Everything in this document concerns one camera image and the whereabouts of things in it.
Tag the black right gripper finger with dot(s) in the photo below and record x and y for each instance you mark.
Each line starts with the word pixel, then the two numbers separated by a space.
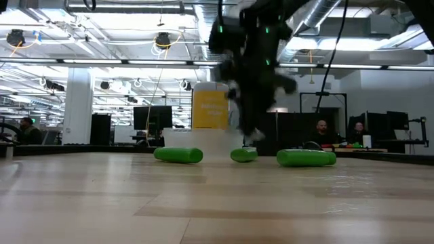
pixel 245 117
pixel 259 115

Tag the green travel bottle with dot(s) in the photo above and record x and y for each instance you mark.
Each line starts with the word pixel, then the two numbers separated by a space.
pixel 243 155
pixel 303 158
pixel 179 155

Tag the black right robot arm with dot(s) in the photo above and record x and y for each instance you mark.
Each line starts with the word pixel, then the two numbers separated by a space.
pixel 424 20

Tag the black partition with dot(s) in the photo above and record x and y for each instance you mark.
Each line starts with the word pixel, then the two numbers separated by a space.
pixel 291 130

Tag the yellow wipes canister white lid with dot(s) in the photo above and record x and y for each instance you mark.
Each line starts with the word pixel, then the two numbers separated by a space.
pixel 208 108

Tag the clear plastic container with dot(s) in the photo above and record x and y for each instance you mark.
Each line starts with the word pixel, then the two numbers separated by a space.
pixel 210 142

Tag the person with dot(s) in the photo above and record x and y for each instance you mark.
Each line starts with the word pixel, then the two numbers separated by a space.
pixel 358 130
pixel 30 132
pixel 322 132

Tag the black ceiling device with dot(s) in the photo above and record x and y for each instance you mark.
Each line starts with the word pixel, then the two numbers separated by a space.
pixel 163 40

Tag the black monitor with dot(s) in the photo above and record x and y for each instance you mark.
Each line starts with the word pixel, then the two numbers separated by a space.
pixel 376 122
pixel 152 118
pixel 398 120

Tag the long light bar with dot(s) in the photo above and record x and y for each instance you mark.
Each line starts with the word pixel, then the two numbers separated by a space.
pixel 152 62

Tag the wooden workbench grey legs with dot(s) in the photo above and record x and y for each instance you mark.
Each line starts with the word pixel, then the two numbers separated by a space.
pixel 359 149

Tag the white cup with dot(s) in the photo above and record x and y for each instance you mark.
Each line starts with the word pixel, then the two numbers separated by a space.
pixel 367 141

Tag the black cabinet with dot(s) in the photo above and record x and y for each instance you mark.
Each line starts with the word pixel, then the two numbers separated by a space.
pixel 100 128

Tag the white building column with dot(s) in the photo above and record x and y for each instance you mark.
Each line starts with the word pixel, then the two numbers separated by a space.
pixel 78 108

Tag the silver ribbed ventilation duct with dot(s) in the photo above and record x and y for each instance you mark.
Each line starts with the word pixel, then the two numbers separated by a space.
pixel 205 20

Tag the silver smooth ventilation duct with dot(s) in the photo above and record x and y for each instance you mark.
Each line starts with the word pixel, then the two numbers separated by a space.
pixel 322 10

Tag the black tube frame stand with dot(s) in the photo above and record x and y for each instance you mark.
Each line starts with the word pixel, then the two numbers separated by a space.
pixel 337 94

